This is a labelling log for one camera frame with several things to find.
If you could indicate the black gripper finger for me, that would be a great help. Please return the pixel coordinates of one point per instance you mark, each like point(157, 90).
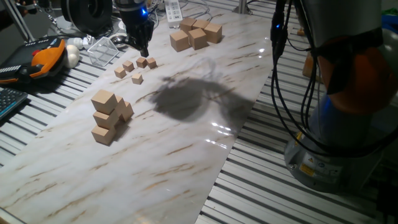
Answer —
point(132, 40)
point(144, 49)

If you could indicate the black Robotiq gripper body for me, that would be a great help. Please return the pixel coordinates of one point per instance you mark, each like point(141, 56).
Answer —
point(138, 21)

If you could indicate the small wooden cube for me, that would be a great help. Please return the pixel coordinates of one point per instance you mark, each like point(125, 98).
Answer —
point(137, 78)
point(120, 72)
point(128, 66)
point(151, 63)
point(141, 62)

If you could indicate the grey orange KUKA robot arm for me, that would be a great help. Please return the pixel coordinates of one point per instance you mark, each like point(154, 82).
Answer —
point(357, 81)

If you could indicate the round metal bowl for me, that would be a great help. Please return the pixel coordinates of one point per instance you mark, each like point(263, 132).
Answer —
point(116, 39)

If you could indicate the clear plastic box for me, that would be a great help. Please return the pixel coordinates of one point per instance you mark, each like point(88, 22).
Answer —
point(102, 51)

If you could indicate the large wooden cube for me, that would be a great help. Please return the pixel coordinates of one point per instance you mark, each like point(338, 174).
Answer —
point(179, 40)
point(213, 32)
point(201, 24)
point(187, 24)
point(198, 38)

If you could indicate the white power strip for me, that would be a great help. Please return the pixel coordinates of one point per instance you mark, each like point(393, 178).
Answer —
point(174, 12)

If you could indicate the black round spool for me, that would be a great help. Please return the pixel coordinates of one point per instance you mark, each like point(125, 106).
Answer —
point(87, 15)

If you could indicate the white plug adapter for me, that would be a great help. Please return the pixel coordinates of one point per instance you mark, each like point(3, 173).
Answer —
point(76, 42)

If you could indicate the medium wooden cube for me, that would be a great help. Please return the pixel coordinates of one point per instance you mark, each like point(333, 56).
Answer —
point(127, 112)
point(105, 120)
point(104, 101)
point(120, 105)
point(102, 135)

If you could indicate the white egg shaped object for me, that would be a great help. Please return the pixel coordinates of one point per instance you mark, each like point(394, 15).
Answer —
point(72, 56)

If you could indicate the orange black teach pendant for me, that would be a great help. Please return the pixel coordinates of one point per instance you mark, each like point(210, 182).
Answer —
point(46, 59)

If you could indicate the marble pattern mat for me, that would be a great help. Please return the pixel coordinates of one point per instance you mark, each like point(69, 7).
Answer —
point(155, 155)

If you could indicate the black computer keyboard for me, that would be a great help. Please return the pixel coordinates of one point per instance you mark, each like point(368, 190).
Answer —
point(11, 99)

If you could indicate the wooden rack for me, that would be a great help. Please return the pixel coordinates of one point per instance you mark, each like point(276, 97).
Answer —
point(300, 31)

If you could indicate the orange cardboard box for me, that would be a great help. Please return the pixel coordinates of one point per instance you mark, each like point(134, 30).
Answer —
point(309, 67)

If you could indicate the blue bag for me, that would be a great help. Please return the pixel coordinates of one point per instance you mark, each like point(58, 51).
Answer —
point(390, 23)

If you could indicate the aluminium upright post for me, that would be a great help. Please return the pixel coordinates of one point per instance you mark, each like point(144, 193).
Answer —
point(242, 4)

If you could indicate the aluminium frame profile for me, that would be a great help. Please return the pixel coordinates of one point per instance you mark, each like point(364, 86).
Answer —
point(18, 18)

